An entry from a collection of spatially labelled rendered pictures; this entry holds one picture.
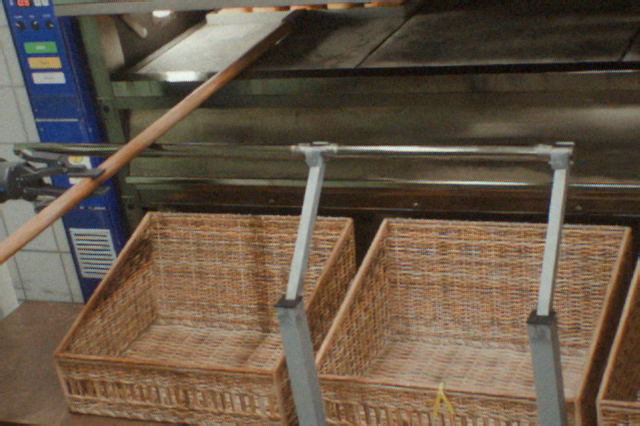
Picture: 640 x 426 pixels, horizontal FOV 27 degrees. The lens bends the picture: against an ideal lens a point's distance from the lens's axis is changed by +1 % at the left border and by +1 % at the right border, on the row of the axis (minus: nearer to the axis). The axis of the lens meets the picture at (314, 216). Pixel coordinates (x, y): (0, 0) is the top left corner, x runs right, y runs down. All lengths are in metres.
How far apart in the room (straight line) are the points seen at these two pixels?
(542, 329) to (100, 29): 1.38
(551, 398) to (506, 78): 0.74
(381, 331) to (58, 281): 1.00
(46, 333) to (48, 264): 0.23
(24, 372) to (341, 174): 0.91
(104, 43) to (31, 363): 0.79
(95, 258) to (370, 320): 0.84
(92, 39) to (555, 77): 1.10
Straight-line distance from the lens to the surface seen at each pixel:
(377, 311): 2.94
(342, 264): 2.96
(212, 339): 3.16
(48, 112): 3.29
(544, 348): 2.29
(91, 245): 3.40
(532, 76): 2.74
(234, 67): 3.02
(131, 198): 3.30
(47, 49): 3.22
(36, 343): 3.38
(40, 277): 3.60
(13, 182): 2.64
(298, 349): 2.49
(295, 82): 2.94
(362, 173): 2.94
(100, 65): 3.19
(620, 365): 2.58
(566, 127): 2.79
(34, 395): 3.15
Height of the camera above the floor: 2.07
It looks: 24 degrees down
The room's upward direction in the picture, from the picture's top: 11 degrees counter-clockwise
